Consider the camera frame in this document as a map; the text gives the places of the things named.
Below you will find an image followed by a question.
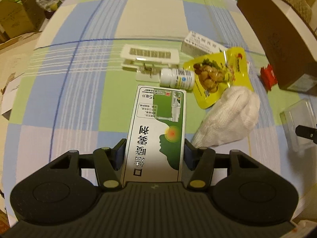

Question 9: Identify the white knitted cloth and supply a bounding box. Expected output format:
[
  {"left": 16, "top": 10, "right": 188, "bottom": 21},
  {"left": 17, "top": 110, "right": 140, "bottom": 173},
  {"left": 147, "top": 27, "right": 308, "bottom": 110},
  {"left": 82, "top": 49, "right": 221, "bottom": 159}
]
[{"left": 191, "top": 86, "right": 260, "bottom": 148}]

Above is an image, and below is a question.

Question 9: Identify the white pill bottle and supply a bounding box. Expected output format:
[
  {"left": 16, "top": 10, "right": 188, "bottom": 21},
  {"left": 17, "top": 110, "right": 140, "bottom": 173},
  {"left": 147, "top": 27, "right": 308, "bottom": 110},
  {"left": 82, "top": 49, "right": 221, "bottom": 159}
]
[{"left": 159, "top": 68, "right": 195, "bottom": 90}]

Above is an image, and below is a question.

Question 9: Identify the brown cardboard boxes pile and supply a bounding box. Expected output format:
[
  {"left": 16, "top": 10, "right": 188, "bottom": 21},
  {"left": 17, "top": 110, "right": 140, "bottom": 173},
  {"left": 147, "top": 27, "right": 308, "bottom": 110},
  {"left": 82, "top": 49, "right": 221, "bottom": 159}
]
[{"left": 1, "top": 0, "right": 65, "bottom": 43}]

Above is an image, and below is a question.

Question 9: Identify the green white throat spray box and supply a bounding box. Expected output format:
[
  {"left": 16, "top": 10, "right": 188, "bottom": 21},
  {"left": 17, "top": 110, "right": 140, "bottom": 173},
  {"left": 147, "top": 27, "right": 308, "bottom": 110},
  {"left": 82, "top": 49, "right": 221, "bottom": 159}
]
[{"left": 121, "top": 85, "right": 186, "bottom": 185}]

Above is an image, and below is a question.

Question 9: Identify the yellow chestnut snack pouch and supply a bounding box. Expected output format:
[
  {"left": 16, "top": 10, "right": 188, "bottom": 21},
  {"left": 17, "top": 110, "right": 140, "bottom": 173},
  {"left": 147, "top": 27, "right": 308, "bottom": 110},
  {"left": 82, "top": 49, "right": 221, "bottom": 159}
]
[{"left": 183, "top": 47, "right": 254, "bottom": 109}]

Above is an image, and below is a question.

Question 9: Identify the red snack packet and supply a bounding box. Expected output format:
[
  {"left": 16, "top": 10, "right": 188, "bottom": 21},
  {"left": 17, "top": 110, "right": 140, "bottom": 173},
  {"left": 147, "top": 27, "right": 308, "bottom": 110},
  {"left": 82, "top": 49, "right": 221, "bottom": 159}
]
[{"left": 260, "top": 64, "right": 278, "bottom": 91}]

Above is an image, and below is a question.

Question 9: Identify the clear plastic case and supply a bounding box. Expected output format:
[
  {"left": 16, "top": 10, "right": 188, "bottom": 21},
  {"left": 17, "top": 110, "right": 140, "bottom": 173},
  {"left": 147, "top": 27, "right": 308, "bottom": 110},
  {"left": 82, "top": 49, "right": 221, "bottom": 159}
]
[{"left": 280, "top": 98, "right": 316, "bottom": 152}]

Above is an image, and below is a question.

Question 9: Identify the white ointment box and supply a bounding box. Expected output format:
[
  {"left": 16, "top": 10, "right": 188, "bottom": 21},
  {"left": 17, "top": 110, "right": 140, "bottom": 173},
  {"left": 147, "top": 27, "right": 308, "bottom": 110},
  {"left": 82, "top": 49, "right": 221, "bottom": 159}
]
[{"left": 180, "top": 31, "right": 227, "bottom": 58}]

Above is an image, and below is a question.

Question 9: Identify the brown cardboard storage box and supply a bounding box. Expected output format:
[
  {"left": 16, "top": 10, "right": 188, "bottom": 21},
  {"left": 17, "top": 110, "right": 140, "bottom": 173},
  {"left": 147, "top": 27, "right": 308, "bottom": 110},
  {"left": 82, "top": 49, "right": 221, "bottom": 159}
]
[{"left": 237, "top": 0, "right": 316, "bottom": 96}]

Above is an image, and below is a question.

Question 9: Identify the white plastic hook holder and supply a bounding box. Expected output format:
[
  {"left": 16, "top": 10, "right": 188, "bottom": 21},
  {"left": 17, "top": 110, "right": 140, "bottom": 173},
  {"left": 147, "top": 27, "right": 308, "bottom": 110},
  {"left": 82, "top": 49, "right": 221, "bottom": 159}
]
[{"left": 120, "top": 44, "right": 180, "bottom": 83}]

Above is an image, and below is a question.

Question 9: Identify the checkered bed sheet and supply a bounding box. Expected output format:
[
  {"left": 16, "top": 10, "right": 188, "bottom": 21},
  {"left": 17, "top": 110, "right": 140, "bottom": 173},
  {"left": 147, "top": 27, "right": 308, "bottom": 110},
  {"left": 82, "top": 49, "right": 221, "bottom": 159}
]
[{"left": 1, "top": 0, "right": 316, "bottom": 223}]

